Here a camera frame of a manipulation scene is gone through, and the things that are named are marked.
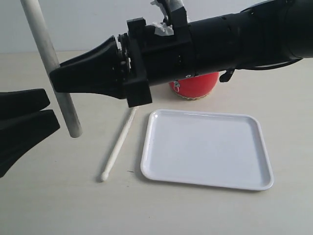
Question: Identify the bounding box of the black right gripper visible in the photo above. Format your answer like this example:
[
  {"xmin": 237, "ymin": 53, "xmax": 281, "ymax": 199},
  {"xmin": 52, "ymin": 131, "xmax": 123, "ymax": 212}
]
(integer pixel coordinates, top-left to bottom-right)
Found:
[{"xmin": 49, "ymin": 0, "xmax": 196, "ymax": 108}]

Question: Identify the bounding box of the white drumstick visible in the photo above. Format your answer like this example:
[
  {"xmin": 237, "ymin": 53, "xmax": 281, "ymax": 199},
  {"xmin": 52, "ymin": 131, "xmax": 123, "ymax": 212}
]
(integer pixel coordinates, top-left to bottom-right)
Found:
[
  {"xmin": 100, "ymin": 107, "xmax": 138, "ymax": 182},
  {"xmin": 21, "ymin": 0, "xmax": 83, "ymax": 138}
]

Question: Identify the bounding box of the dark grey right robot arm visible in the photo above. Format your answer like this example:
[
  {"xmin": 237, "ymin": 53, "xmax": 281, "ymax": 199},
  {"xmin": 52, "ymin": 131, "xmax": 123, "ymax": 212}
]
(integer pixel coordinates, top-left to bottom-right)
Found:
[{"xmin": 49, "ymin": 0, "xmax": 313, "ymax": 107}]

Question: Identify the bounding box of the small red drum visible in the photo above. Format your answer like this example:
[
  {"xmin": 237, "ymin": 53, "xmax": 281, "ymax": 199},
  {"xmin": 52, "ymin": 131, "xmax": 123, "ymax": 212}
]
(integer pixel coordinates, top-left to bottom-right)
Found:
[{"xmin": 169, "ymin": 72, "xmax": 219, "ymax": 100}]

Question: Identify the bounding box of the white rectangular plastic tray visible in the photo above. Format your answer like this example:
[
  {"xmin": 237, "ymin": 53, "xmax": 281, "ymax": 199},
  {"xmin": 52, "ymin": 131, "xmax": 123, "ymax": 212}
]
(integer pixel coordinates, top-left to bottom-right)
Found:
[{"xmin": 140, "ymin": 109, "xmax": 274, "ymax": 191}]

